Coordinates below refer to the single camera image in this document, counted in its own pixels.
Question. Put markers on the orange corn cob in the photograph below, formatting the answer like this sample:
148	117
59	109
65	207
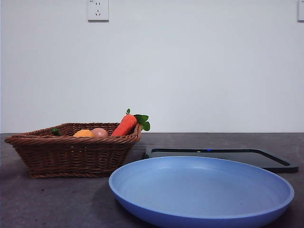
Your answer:
83	133

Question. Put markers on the brown egg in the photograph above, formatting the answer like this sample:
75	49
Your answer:
101	133

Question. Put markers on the white wall socket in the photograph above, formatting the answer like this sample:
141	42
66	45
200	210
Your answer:
98	10

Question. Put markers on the white wall plate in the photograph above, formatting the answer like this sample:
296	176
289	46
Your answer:
301	10

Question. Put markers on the black rectangular tray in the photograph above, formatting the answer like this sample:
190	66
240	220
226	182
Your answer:
237	154

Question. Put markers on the dark green vegetable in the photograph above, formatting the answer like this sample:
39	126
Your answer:
56	132

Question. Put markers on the blue plate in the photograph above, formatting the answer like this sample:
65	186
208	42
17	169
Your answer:
202	190

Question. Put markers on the orange carrot with green leaves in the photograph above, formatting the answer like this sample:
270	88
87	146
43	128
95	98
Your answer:
124	126

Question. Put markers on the brown wicker basket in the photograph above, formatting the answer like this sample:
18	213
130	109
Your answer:
71	159

